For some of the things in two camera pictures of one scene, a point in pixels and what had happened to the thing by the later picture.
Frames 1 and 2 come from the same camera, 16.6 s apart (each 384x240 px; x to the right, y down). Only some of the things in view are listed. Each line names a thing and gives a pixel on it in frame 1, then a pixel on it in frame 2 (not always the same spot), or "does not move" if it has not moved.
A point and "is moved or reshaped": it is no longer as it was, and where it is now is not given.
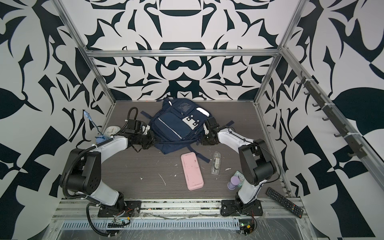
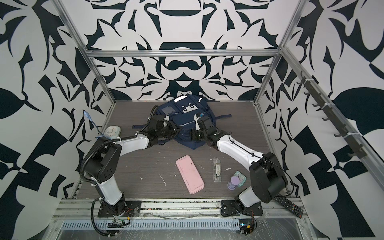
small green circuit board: [246, 226] does not move
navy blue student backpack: [177, 124] is moved or reshaped
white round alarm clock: [111, 130] does not move
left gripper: [151, 139] -> [174, 129]
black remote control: [284, 202] does not move
